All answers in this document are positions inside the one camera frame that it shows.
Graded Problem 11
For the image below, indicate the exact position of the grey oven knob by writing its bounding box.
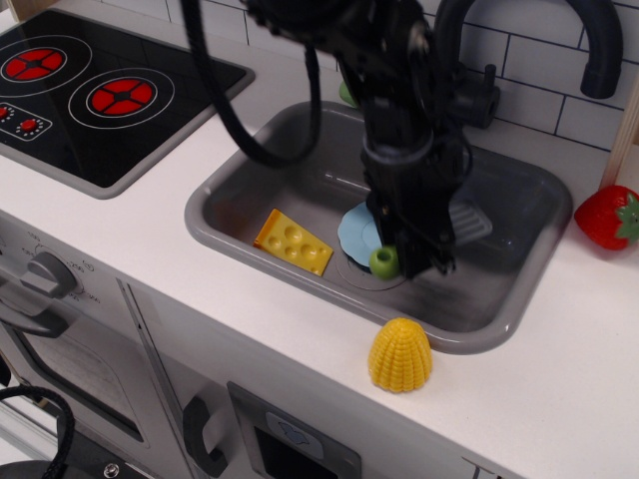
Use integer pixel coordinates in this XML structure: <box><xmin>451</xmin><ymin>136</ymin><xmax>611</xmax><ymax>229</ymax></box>
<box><xmin>20</xmin><ymin>251</ymin><xmax>78</xmax><ymax>298</ymax></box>

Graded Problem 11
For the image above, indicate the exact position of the grey dishwasher control panel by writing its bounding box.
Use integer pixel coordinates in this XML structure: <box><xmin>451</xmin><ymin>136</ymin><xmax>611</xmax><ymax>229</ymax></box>
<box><xmin>227</xmin><ymin>382</ymin><xmax>362</xmax><ymax>479</ymax></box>

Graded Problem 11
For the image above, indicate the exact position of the yellow cheese wedge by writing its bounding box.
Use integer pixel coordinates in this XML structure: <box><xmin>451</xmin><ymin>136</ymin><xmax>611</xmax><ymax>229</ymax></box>
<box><xmin>253</xmin><ymin>209</ymin><xmax>333</xmax><ymax>276</ymax></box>

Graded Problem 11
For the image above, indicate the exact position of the blue round plate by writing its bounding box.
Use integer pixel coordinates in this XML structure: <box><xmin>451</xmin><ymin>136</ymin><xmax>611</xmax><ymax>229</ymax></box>
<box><xmin>337</xmin><ymin>203</ymin><xmax>382</xmax><ymax>267</ymax></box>

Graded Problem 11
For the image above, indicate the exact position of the wooden shelf post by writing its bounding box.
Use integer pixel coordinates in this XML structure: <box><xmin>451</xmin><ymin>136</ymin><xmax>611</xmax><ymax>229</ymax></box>
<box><xmin>599</xmin><ymin>78</ymin><xmax>638</xmax><ymax>192</ymax></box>

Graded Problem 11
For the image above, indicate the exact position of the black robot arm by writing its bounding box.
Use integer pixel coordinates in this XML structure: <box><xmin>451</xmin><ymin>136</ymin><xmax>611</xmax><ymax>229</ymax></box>
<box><xmin>246</xmin><ymin>1</ymin><xmax>472</xmax><ymax>278</ymax></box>

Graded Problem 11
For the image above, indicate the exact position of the dark grey faucet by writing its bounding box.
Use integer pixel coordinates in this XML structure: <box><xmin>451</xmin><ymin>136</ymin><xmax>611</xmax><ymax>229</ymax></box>
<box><xmin>434</xmin><ymin>0</ymin><xmax>624</xmax><ymax>129</ymax></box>

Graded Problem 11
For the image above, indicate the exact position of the black braided cable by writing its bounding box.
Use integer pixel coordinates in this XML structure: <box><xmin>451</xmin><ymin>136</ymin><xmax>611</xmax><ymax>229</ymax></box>
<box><xmin>179</xmin><ymin>0</ymin><xmax>323</xmax><ymax>170</ymax></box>

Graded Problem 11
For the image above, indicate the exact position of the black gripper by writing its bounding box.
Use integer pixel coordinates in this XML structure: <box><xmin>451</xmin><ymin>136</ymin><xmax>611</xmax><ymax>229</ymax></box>
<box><xmin>361</xmin><ymin>135</ymin><xmax>472</xmax><ymax>279</ymax></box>

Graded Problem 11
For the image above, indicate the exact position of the green handled grey spatula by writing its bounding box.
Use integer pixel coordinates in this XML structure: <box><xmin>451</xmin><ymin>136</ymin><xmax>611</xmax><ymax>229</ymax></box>
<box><xmin>367</xmin><ymin>198</ymin><xmax>494</xmax><ymax>280</ymax></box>

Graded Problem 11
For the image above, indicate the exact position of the yellow corn cob piece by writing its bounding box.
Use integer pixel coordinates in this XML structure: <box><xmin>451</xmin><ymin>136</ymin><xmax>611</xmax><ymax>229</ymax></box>
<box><xmin>367</xmin><ymin>317</ymin><xmax>433</xmax><ymax>393</ymax></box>

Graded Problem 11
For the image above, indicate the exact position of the red toy strawberry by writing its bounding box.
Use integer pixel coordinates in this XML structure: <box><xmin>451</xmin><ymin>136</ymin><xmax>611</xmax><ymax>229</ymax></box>
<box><xmin>574</xmin><ymin>185</ymin><xmax>638</xmax><ymax>250</ymax></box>

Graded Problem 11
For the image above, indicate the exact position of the dark grey cabinet handle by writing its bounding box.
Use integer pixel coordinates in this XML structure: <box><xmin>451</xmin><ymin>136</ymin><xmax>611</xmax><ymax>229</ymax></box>
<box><xmin>182</xmin><ymin>396</ymin><xmax>228</xmax><ymax>478</ymax></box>

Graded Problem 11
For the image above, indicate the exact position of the grey oven door handle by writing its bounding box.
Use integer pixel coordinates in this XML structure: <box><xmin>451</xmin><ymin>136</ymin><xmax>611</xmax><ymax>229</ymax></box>
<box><xmin>1</xmin><ymin>279</ymin><xmax>69</xmax><ymax>338</ymax></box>

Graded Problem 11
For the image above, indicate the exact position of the black cable lower left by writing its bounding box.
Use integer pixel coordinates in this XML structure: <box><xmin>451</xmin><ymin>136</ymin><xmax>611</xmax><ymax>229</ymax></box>
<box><xmin>0</xmin><ymin>384</ymin><xmax>76</xmax><ymax>479</ymax></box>

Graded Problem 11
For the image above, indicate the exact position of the green round toy object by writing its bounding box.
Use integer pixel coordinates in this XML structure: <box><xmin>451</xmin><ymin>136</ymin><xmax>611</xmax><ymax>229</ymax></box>
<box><xmin>338</xmin><ymin>81</ymin><xmax>359</xmax><ymax>109</ymax></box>

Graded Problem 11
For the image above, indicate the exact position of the black toy stove top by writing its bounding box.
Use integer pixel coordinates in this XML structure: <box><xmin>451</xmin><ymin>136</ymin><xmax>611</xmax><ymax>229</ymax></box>
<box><xmin>0</xmin><ymin>7</ymin><xmax>256</xmax><ymax>201</ymax></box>

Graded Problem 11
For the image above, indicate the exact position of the grey plastic sink basin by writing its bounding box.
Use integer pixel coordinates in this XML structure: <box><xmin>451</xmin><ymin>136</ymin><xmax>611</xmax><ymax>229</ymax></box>
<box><xmin>184</xmin><ymin>100</ymin><xmax>574</xmax><ymax>356</ymax></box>

